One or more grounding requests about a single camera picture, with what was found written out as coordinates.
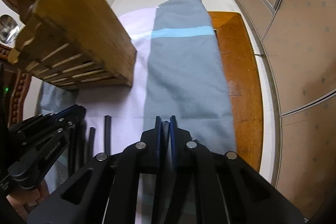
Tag black chopstick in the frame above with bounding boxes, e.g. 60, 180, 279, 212
87, 127, 96, 160
104, 115, 112, 155

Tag kitchen cabinets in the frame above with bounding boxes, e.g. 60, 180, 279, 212
234, 0, 335, 219

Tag grey striped cloth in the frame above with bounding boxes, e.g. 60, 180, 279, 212
39, 0, 238, 224

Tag wooden utensil holder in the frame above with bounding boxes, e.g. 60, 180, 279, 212
8, 0, 137, 90

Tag carved wooden chair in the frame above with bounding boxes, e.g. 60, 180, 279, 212
1, 0, 31, 127

